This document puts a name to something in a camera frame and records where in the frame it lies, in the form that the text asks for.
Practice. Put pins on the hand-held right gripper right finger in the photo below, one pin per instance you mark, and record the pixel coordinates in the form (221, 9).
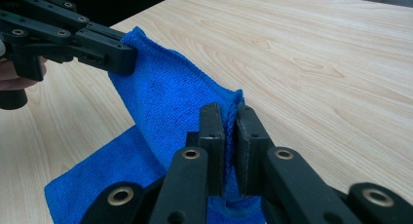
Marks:
(250, 159)

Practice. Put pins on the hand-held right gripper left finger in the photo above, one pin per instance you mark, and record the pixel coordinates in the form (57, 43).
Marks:
(214, 159)

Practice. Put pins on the blue microfibre cloth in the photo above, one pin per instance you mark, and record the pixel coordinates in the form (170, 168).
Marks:
(162, 97)

